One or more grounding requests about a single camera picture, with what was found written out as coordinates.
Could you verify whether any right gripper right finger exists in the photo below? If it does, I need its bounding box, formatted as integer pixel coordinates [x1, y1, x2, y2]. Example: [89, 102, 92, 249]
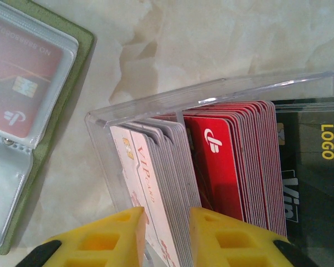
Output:
[189, 207, 322, 267]

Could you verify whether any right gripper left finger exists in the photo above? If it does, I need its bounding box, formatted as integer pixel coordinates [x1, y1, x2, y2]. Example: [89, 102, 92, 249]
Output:
[16, 206, 146, 267]

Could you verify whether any green card holder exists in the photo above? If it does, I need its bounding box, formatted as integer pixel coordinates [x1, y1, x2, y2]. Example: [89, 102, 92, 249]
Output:
[0, 0, 96, 256]

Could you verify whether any red credit card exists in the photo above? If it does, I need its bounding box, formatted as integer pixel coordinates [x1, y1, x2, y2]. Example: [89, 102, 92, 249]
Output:
[0, 19, 65, 139]

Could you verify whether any red card stack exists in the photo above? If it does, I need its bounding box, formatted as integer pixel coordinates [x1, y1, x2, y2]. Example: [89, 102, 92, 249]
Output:
[183, 100, 288, 243]

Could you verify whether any pink white card stack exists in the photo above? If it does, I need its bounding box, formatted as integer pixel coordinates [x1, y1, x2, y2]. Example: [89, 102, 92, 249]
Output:
[110, 121, 203, 267]

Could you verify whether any black card stack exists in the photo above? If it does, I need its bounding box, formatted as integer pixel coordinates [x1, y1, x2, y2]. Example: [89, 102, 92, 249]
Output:
[272, 96, 334, 267]

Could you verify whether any clear plastic card box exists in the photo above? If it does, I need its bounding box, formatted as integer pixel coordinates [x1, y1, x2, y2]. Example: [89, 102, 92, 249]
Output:
[85, 71, 334, 267]

